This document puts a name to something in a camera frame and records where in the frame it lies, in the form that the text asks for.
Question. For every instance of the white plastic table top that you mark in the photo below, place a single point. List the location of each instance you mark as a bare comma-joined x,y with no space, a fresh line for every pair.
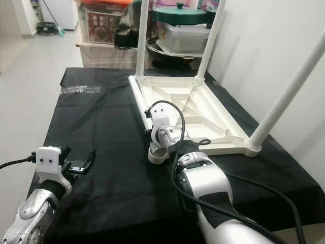
213,117

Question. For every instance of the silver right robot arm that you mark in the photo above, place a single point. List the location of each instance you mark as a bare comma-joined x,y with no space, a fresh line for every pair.
208,188

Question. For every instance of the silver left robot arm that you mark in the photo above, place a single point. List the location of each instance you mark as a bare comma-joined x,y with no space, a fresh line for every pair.
38,213

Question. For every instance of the black table cloth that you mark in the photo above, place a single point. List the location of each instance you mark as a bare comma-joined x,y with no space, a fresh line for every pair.
106,193

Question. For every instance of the clear tape strip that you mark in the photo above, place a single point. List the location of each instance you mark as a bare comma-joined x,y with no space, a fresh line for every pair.
81,89

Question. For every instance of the black wok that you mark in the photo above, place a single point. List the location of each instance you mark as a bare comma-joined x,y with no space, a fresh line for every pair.
162,57

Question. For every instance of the patterned cloth covered bench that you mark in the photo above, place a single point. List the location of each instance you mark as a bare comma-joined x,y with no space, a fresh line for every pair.
109,57

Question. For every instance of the clear plastic container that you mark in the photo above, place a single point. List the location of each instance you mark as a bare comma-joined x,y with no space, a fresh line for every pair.
185,39

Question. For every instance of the storage box with orange lid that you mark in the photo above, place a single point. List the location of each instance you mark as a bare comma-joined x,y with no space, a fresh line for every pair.
101,25

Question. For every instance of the green pot lid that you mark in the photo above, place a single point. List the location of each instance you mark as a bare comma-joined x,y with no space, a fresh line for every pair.
180,14

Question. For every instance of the mop with dark head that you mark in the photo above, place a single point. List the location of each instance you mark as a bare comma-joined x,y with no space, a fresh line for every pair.
46,29

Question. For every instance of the white cabinet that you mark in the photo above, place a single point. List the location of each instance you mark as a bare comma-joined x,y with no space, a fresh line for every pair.
63,12

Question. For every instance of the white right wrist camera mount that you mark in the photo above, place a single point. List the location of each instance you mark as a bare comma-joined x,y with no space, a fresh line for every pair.
160,118

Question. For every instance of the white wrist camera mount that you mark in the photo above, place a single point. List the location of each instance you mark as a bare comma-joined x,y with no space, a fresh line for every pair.
160,118
50,161

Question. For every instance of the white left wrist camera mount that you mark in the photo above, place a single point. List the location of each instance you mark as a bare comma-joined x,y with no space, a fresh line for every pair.
50,161

